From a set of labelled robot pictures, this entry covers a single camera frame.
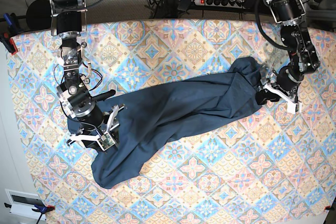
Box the patterned tile tablecloth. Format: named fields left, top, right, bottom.
left=6, top=19, right=335, bottom=223

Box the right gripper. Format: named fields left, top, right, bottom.
left=67, top=103, right=126, bottom=152

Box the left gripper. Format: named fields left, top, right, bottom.
left=255, top=66, right=303, bottom=105

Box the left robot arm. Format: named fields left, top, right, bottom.
left=255, top=0, right=320, bottom=107

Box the white power strip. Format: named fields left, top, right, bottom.
left=194, top=0, right=244, bottom=9

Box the white floor vent box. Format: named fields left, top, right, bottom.
left=5, top=189, right=43, bottom=221

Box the orange black clamp left edge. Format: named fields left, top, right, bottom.
left=0, top=33, right=18, bottom=55

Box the black round stool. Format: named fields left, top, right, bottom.
left=26, top=0, right=51, bottom=30

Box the dark navy t-shirt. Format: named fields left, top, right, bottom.
left=67, top=56, right=269, bottom=189

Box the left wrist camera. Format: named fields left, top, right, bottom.
left=287, top=101, right=302, bottom=114

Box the blue orange clamp bottom left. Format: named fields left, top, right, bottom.
left=32, top=205, right=55, bottom=224

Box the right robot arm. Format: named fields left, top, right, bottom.
left=50, top=0, right=125, bottom=152

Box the blue clamp upper left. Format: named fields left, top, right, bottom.
left=1, top=13, right=26, bottom=30

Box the orange clamp bottom right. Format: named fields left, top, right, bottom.
left=324, top=206, right=332, bottom=211

